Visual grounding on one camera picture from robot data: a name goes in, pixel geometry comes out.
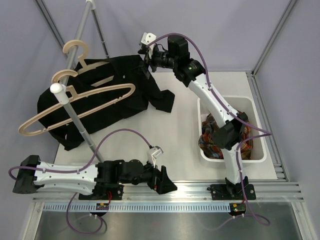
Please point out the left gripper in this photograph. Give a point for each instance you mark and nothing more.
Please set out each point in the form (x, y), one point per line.
(160, 182)

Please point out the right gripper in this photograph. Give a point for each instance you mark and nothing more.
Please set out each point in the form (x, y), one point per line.
(151, 59)

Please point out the black shirt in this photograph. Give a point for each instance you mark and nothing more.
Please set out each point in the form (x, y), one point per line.
(124, 69)

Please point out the plaid shirt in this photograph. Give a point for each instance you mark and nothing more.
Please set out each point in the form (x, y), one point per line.
(214, 139)

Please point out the beige hanger of black shirt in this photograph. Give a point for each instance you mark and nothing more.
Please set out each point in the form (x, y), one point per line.
(84, 67)

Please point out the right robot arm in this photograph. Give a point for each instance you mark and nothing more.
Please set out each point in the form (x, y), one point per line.
(194, 75)

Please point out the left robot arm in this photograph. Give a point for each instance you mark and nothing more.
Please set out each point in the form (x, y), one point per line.
(93, 180)

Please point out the white plastic basket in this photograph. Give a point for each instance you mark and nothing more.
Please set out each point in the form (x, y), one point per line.
(243, 104)

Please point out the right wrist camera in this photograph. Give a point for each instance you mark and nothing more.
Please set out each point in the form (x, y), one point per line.
(146, 48)

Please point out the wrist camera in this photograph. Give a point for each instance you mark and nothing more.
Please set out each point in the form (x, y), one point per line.
(153, 154)
(146, 48)

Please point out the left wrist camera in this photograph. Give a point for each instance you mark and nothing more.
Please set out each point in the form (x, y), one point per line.
(153, 154)

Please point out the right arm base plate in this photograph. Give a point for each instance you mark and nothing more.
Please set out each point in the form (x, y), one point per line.
(220, 192)

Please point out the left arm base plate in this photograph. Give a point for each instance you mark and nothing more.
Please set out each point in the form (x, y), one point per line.
(115, 192)

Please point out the white slotted cable duct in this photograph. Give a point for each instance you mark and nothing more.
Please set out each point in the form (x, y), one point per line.
(138, 207)

